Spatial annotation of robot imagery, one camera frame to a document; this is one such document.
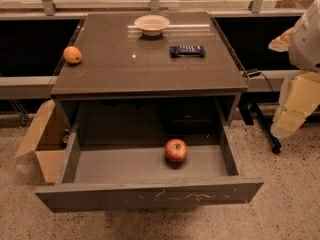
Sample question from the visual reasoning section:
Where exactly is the black stand with wheel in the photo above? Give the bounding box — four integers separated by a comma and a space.
238, 101, 282, 155

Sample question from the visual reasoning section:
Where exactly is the orange fruit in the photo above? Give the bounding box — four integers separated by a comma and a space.
63, 46, 82, 64

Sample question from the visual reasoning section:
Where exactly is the red apple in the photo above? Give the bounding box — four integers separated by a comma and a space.
164, 139, 188, 163

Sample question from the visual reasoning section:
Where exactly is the grey cabinet counter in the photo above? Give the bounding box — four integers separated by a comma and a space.
50, 11, 249, 132

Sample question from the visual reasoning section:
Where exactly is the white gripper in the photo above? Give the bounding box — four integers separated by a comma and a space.
268, 0, 320, 139

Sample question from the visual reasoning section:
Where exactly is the brown cardboard box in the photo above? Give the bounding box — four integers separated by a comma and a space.
15, 100, 66, 183

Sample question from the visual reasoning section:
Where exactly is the white bowl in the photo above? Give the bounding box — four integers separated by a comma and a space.
134, 15, 170, 36

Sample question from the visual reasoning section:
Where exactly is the black cable with plug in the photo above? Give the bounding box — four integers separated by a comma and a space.
242, 67, 275, 92

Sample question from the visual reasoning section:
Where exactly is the dark blue snack bar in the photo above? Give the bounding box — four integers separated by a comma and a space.
169, 45, 206, 57

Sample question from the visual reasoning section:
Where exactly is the open grey top drawer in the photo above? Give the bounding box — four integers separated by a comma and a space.
36, 99, 263, 212

